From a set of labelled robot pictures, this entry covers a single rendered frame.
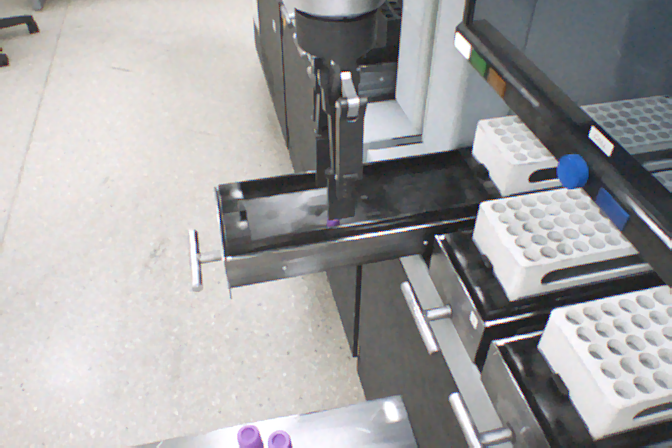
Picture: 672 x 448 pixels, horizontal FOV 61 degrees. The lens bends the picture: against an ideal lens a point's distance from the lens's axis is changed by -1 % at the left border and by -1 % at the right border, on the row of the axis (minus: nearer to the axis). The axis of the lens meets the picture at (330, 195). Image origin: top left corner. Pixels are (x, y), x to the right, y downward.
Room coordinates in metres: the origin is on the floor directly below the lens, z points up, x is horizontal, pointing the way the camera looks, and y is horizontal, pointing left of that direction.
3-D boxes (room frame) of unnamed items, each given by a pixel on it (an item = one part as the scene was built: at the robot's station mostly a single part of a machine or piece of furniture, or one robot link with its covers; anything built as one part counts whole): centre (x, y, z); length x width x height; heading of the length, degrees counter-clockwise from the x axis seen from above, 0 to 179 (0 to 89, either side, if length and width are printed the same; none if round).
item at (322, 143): (0.52, 0.00, 0.88); 0.03 x 0.01 x 0.07; 104
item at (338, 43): (0.50, 0.00, 1.04); 0.08 x 0.07 x 0.09; 14
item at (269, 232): (0.58, -0.17, 0.78); 0.73 x 0.14 x 0.09; 104
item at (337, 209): (0.47, -0.01, 0.88); 0.03 x 0.01 x 0.07; 104
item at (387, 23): (0.97, -0.09, 0.85); 0.12 x 0.02 x 0.06; 14
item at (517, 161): (0.62, -0.35, 0.83); 0.30 x 0.10 x 0.06; 104
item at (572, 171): (0.38, -0.21, 0.98); 0.03 x 0.01 x 0.03; 14
